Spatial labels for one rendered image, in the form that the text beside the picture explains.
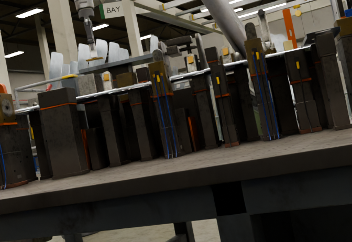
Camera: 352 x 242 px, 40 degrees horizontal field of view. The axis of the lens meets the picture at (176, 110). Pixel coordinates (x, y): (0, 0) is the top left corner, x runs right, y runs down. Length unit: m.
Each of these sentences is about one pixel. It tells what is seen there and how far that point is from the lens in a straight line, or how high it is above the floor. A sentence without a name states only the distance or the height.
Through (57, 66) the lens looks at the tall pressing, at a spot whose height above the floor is 2.03.
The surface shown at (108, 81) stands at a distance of 2.14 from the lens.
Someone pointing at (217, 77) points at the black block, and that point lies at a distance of 1.70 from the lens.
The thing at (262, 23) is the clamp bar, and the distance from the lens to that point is 2.09.
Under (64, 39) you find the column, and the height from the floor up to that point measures 3.02.
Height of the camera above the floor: 0.78
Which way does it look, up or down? 3 degrees up
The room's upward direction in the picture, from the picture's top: 11 degrees counter-clockwise
